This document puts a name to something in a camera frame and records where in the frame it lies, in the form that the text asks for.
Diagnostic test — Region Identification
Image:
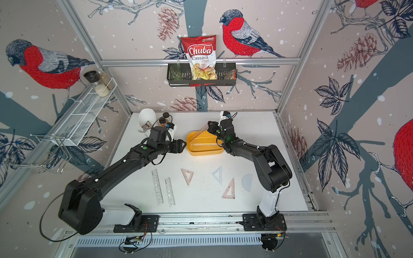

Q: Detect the red Chuba cassava chips bag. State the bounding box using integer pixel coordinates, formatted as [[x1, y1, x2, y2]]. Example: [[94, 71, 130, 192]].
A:
[[181, 35, 217, 80]]

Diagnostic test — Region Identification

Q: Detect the dark spice bottle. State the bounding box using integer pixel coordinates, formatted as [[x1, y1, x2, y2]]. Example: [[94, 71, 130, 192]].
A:
[[162, 112, 171, 119]]

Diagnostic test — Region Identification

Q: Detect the black wire wall basket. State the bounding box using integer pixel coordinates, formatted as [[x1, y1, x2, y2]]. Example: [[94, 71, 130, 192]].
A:
[[167, 63, 237, 87]]

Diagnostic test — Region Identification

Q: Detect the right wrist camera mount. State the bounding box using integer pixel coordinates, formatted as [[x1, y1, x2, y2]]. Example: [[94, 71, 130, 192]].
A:
[[218, 111, 231, 124]]

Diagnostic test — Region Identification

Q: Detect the chrome wire rack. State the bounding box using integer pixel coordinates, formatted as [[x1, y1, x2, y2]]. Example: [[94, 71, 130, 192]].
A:
[[1, 134, 73, 174]]

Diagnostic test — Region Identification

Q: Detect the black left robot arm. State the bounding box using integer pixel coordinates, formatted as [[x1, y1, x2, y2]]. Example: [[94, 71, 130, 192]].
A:
[[58, 139, 187, 235]]

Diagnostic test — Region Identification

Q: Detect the glass jar on shelf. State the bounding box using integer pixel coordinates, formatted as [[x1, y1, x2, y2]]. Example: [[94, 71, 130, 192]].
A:
[[97, 69, 114, 90]]

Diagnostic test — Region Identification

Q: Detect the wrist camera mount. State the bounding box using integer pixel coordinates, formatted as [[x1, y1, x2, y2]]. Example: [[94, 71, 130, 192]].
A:
[[218, 111, 231, 124], [149, 123, 175, 143]]

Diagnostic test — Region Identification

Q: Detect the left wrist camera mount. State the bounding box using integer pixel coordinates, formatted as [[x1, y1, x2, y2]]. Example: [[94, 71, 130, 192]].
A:
[[149, 123, 175, 143]]

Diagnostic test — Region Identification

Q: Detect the brown spice bottle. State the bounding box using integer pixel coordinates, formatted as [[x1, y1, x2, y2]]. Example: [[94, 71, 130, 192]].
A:
[[159, 117, 168, 127]]

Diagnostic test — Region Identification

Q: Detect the clear blue protractor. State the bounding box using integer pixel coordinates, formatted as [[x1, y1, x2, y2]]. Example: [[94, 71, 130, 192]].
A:
[[242, 174, 253, 192]]

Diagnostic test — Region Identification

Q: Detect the clear blue triangle set square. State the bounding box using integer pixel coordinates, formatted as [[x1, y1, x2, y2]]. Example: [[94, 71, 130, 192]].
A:
[[211, 166, 223, 185]]

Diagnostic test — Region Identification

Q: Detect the yellow plastic storage box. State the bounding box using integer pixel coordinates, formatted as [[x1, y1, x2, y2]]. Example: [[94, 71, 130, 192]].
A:
[[187, 131, 224, 157]]

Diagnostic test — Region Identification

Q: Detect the long pink stencil ruler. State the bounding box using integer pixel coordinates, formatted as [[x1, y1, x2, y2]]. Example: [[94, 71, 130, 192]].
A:
[[187, 124, 209, 143]]

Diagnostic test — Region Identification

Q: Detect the white wire mesh shelf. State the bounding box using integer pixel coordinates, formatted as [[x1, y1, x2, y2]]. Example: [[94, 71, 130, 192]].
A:
[[51, 78, 118, 146]]

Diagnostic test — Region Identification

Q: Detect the long clear stencil ruler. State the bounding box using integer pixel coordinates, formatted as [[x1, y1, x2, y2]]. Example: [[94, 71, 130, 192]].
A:
[[151, 169, 164, 205]]

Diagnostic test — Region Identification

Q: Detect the short clear stencil ruler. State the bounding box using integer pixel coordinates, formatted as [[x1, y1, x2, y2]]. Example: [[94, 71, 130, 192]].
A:
[[165, 177, 176, 207]]

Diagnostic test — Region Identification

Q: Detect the white egg-shaped container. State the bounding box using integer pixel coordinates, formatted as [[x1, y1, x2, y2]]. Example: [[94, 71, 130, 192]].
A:
[[138, 109, 157, 137]]

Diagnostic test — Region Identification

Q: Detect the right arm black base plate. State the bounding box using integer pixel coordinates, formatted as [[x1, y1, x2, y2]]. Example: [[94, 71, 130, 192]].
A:
[[238, 212, 287, 232]]

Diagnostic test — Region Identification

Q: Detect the black lid spice jar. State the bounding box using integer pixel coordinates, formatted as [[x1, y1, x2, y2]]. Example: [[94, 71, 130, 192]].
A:
[[83, 71, 101, 85]]

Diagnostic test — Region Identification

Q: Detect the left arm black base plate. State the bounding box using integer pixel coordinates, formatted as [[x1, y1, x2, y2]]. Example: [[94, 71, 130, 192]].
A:
[[114, 215, 160, 233]]

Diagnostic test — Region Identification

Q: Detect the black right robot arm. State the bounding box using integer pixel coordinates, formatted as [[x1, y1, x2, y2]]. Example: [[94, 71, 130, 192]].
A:
[[207, 118, 293, 219]]

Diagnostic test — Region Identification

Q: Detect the pink right-angle set square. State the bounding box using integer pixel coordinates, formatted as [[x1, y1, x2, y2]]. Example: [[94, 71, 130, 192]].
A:
[[222, 178, 235, 200]]

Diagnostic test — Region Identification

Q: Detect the pink triangle set square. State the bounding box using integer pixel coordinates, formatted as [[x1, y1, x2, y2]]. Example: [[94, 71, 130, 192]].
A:
[[181, 168, 194, 186]]

